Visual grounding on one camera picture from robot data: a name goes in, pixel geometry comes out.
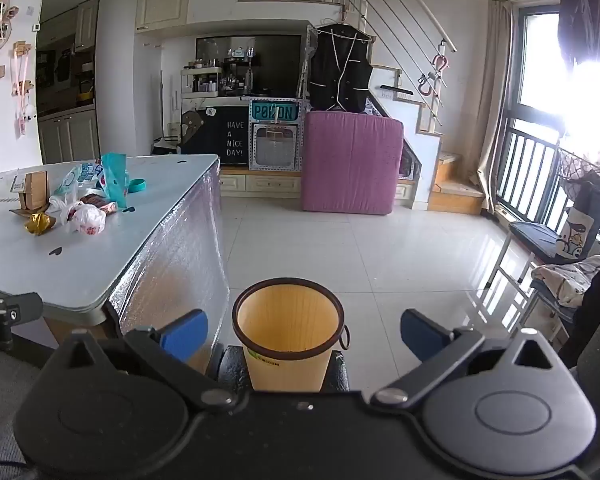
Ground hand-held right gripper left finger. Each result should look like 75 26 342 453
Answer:
55 308 238 410

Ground low cream drawer cabinet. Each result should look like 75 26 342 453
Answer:
220 167 416 208

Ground pink mattress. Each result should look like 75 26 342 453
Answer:
300 110 405 216

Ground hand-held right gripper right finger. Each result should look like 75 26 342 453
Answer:
371 309 556 408

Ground blue white plastic wrapper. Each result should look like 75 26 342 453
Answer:
55 160 106 198

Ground crumpled printed blanket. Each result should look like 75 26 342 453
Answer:
530 255 600 308

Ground stair railing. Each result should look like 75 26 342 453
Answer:
242 0 458 111

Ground brown snack wrapper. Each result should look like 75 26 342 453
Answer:
80 192 118 215

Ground small cardboard box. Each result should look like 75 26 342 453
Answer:
10 170 51 213

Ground black vest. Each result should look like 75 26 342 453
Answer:
307 22 373 113

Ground wooden staircase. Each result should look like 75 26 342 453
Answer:
367 62 486 216

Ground black balcony railing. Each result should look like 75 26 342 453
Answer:
495 115 561 221

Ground cream kitchen cabinets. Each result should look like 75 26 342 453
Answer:
37 107 101 163

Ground yellow trash bin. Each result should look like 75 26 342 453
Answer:
231 276 351 393

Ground beige curtain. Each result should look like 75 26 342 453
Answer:
472 0 516 213

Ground wrappers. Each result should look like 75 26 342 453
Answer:
47 195 107 235

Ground teal metal frame box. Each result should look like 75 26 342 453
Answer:
247 97 306 171

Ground gold wrapper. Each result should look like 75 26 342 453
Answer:
24 212 56 236

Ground grey cloth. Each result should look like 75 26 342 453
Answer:
0 355 48 480

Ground black sign board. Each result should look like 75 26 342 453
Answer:
180 105 253 167

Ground silver foil sheet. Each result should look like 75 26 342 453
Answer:
109 160 231 376

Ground white folding chair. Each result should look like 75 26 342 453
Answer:
520 260 581 346

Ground cartoon print bag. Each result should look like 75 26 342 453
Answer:
555 180 600 261

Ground pink wooden wall hanger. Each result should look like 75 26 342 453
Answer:
11 40 37 136

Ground cream upper cabinet door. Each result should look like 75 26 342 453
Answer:
135 0 191 33

